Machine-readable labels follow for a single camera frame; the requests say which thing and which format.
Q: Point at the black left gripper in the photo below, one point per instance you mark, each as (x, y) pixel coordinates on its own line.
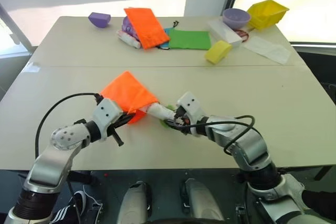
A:
(123, 119)

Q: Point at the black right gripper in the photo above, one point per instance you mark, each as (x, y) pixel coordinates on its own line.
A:
(183, 121)

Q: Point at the white tube with green cap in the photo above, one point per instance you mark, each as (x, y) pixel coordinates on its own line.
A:
(160, 111)

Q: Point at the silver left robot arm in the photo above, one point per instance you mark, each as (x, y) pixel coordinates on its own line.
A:
(55, 155)

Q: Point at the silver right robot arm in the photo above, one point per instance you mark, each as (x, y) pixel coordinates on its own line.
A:
(249, 145)

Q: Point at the blue fabric pouch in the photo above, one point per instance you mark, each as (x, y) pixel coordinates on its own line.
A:
(165, 47)

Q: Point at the green fabric pouch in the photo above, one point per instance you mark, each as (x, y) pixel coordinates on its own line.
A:
(190, 40)

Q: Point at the large orange fabric pouch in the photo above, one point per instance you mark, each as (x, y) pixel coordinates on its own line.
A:
(147, 27)

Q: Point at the silver rounded robot leg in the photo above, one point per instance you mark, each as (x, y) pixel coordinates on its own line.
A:
(202, 203)
(135, 203)

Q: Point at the yellow sponge block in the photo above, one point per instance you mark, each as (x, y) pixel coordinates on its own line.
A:
(218, 52)

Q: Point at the white red printed package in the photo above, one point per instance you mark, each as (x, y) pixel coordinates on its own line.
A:
(130, 40)

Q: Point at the white rectangular box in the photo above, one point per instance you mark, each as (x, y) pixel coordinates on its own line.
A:
(225, 33)

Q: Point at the purple toy package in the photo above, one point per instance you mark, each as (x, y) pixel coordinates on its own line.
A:
(128, 27)

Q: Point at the black shoe with white stripes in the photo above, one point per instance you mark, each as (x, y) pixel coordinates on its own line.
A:
(68, 211)

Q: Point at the purple plastic bin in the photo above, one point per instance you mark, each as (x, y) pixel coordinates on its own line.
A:
(99, 19)

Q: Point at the white transparent plastic bag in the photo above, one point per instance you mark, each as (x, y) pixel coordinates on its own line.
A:
(267, 49)

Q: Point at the purple plastic bowl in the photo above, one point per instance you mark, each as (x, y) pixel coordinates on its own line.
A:
(236, 18)

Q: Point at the yellow plastic bin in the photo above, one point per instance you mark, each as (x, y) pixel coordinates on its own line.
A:
(267, 14)

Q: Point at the black table leg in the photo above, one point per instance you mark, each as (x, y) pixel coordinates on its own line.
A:
(322, 173)

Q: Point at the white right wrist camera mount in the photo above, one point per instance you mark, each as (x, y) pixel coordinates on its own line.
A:
(193, 106)

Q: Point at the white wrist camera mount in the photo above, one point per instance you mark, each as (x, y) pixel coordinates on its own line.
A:
(105, 113)
(193, 106)

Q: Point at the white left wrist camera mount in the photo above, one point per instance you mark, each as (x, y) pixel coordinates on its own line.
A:
(105, 113)

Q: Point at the grey slanted window frame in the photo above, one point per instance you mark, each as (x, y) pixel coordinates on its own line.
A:
(15, 27)

